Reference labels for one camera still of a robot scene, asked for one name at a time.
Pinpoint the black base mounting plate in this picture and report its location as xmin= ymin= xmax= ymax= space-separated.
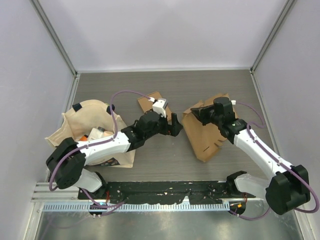
xmin=77 ymin=180 xmax=257 ymax=205

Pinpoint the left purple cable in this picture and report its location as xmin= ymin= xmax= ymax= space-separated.
xmin=48 ymin=90 xmax=153 ymax=217

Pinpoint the white slotted cable duct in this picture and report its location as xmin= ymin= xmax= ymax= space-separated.
xmin=42 ymin=201 xmax=230 ymax=213

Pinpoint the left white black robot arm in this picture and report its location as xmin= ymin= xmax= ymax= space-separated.
xmin=46 ymin=110 xmax=183 ymax=200

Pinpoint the beige canvas tote bag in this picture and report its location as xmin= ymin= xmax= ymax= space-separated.
xmin=45 ymin=99 xmax=136 ymax=168

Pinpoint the orange item in bag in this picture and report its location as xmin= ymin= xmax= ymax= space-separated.
xmin=79 ymin=135 xmax=88 ymax=142

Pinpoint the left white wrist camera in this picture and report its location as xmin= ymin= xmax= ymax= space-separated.
xmin=149 ymin=97 xmax=168 ymax=118

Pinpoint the aluminium front rail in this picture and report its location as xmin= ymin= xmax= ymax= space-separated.
xmin=31 ymin=179 xmax=305 ymax=202

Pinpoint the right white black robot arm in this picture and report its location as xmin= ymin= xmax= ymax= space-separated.
xmin=191 ymin=97 xmax=311 ymax=215

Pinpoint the brown cardboard box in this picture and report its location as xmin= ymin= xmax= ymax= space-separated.
xmin=137 ymin=91 xmax=172 ymax=121
xmin=182 ymin=108 xmax=227 ymax=162

